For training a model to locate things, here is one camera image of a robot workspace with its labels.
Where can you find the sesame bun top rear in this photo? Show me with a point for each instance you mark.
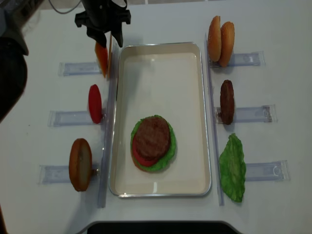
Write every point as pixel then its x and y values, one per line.
pixel 214 39

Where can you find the orange cheese slice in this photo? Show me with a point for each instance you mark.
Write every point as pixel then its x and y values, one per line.
pixel 111 56
pixel 102 58

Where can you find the clear tomato holder rail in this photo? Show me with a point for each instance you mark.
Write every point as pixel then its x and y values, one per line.
pixel 69 118

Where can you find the clear bun holder rail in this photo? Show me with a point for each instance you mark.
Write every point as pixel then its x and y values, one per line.
pixel 51 174
pixel 247 59

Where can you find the tomato slice on burger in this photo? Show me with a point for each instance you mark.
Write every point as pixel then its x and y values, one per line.
pixel 141 160

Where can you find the green lettuce on burger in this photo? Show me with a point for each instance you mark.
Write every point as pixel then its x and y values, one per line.
pixel 165 160

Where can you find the meat patty on burger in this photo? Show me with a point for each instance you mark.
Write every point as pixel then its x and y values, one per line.
pixel 153 137

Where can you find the green lettuce leaf in holder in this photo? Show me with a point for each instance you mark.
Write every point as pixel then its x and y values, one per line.
pixel 233 169

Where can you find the clear bun top holder rail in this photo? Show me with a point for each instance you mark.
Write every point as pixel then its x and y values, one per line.
pixel 247 59

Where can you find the sesame bun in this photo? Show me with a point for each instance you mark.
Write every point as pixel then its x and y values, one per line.
pixel 227 43
pixel 214 39

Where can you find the orange cheese slice in holder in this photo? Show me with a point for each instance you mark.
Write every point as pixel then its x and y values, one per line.
pixel 102 58

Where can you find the clear lettuce holder rail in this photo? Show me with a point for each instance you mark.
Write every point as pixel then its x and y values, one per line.
pixel 272 171

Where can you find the bun bottom in holder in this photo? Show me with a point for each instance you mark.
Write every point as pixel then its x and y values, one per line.
pixel 80 165

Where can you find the metal serving tray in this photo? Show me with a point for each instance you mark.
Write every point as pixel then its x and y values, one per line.
pixel 164 80

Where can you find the black base at bottom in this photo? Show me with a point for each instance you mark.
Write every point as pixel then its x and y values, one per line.
pixel 183 227

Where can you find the clear patty holder rail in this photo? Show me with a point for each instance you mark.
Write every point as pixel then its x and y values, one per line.
pixel 264 113

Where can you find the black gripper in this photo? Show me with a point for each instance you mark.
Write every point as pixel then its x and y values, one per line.
pixel 103 16

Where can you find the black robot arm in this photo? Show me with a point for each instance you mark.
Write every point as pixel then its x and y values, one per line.
pixel 13 68

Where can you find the red tomato slice in holder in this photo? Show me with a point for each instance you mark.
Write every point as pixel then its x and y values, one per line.
pixel 95 104

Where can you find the meat patty in holder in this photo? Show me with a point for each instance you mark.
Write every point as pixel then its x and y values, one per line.
pixel 227 102

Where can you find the sesame bun top front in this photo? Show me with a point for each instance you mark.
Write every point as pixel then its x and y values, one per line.
pixel 227 43

